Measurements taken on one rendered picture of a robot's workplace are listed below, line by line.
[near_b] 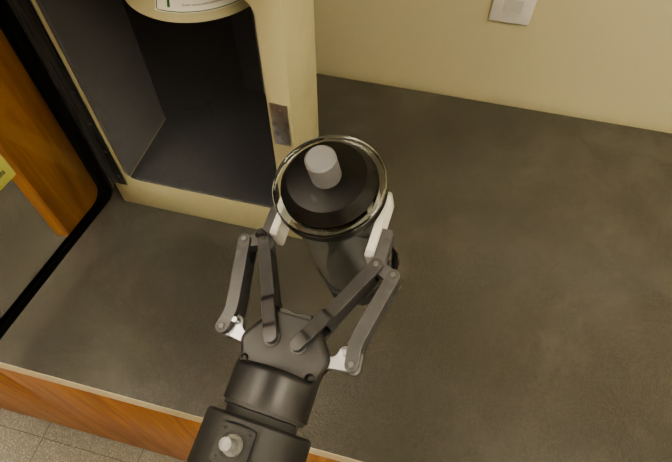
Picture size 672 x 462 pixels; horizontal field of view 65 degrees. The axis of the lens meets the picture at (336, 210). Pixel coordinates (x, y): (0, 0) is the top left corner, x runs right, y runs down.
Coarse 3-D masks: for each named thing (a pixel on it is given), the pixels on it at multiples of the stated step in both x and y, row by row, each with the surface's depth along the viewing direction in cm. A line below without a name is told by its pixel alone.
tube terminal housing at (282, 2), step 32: (32, 0) 58; (256, 0) 51; (288, 0) 53; (288, 32) 55; (288, 64) 57; (288, 96) 60; (128, 192) 87; (160, 192) 85; (192, 192) 82; (256, 224) 85
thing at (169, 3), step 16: (128, 0) 59; (144, 0) 57; (160, 0) 56; (176, 0) 56; (192, 0) 56; (208, 0) 56; (224, 0) 57; (240, 0) 58; (160, 16) 57; (176, 16) 57; (192, 16) 57; (208, 16) 57; (224, 16) 58
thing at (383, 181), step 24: (312, 144) 50; (360, 144) 50; (384, 168) 48; (384, 192) 47; (288, 216) 47; (360, 216) 46; (312, 240) 47; (360, 240) 50; (336, 264) 54; (360, 264) 55; (336, 288) 63
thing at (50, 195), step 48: (0, 48) 58; (0, 96) 59; (0, 144) 61; (48, 144) 68; (0, 192) 63; (48, 192) 71; (96, 192) 80; (0, 240) 66; (48, 240) 74; (0, 288) 68
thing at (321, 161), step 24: (336, 144) 48; (288, 168) 48; (312, 168) 44; (336, 168) 45; (360, 168) 47; (288, 192) 47; (312, 192) 46; (336, 192) 46; (360, 192) 46; (312, 216) 46; (336, 216) 46
